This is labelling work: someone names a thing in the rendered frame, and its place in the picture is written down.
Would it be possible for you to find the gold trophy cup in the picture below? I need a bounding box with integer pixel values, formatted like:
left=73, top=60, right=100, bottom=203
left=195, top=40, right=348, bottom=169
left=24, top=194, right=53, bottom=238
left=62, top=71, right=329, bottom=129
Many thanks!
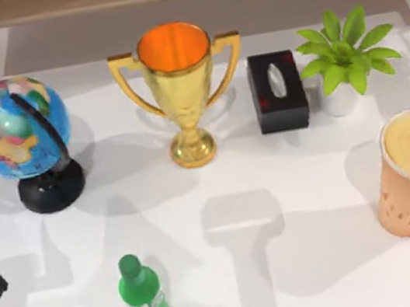
left=102, top=13, right=261, bottom=180

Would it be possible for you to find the black tissue box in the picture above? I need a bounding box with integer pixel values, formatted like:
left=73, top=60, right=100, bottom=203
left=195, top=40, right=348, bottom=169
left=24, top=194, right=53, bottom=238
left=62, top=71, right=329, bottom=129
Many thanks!
left=244, top=47, right=313, bottom=137

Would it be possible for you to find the green bottle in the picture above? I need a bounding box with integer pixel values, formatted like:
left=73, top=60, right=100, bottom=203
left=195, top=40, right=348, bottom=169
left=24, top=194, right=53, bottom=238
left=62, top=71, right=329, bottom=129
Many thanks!
left=112, top=248, right=172, bottom=307

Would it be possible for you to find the green plant in white pot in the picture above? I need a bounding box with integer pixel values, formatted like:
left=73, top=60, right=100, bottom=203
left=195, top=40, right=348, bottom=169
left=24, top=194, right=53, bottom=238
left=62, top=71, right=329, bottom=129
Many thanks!
left=289, top=0, right=410, bottom=123

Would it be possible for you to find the blue globe on black stand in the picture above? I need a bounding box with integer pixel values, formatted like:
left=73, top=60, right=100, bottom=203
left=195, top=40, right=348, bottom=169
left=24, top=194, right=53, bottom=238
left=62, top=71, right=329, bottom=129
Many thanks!
left=0, top=66, right=91, bottom=222

